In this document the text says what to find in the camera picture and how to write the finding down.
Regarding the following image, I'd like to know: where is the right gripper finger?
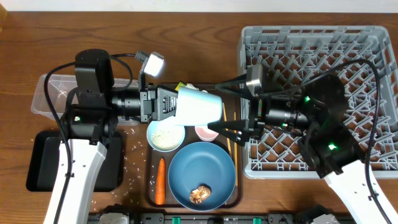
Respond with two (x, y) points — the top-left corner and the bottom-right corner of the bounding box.
(207, 119), (249, 146)
(215, 74), (249, 100)

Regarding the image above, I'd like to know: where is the yellow green wrapper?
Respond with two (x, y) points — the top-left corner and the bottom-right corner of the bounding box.
(175, 82), (186, 91)

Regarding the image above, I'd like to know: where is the pink cup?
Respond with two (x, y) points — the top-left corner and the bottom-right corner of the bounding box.
(195, 126), (219, 142)

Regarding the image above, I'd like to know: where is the light blue cup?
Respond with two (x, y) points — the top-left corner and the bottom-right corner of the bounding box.
(175, 87), (223, 126)

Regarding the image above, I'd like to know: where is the white napkin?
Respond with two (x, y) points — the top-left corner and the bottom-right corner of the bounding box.
(185, 83), (207, 93)

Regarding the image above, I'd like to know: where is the large blue plate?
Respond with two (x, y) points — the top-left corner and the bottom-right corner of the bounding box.
(168, 142), (236, 212)

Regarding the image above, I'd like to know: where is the orange carrot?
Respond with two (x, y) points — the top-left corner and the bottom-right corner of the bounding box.
(155, 157), (165, 205)

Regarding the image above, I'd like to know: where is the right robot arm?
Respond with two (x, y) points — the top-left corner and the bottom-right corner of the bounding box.
(208, 74), (397, 223)

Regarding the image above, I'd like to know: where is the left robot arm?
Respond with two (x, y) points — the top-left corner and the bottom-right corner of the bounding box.
(44, 49), (177, 223)

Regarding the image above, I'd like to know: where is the grey plastic dishwasher rack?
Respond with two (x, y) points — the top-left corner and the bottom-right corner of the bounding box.
(237, 26), (397, 179)

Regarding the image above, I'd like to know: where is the right wooden chopstick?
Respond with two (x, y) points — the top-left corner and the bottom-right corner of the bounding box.
(234, 112), (238, 186)

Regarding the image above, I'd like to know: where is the wooden chopstick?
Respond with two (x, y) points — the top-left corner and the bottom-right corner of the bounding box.
(223, 103), (232, 158)
(234, 112), (238, 186)

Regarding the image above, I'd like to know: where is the left wooden chopstick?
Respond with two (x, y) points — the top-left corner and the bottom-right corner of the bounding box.
(223, 103), (232, 158)

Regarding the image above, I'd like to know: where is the small blue rice dish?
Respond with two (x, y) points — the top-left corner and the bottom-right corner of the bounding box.
(146, 120), (185, 152)

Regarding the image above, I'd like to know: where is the brown serving tray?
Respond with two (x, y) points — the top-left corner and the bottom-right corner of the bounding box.
(145, 82), (243, 209)

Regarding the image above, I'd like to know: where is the brown food scrap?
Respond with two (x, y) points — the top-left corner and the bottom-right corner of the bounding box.
(189, 185), (211, 204)

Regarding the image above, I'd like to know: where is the clear plastic bin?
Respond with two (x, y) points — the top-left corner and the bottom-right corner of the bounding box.
(30, 74), (138, 126)

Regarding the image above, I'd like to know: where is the black tray bin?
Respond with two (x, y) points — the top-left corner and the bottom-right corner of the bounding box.
(25, 131), (124, 192)

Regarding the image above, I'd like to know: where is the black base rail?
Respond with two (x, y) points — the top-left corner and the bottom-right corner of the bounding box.
(86, 206), (340, 224)

